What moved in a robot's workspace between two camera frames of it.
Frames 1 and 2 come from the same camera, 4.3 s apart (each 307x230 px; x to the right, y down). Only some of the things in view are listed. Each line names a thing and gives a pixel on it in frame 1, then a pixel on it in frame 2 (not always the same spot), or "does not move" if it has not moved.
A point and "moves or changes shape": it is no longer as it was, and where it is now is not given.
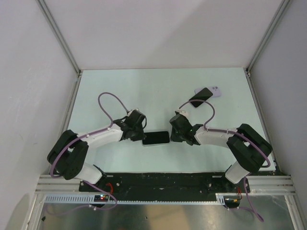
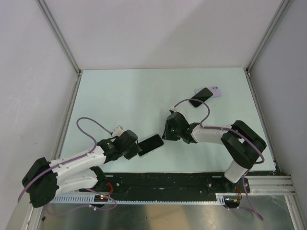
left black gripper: (140, 137) → (133, 152)
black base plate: (166, 183) does not move
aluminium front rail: (257, 184) does not move
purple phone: (216, 90) does not move
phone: (156, 138) → (153, 150)
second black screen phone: (204, 94) does not move
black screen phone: (156, 137) moves or changes shape
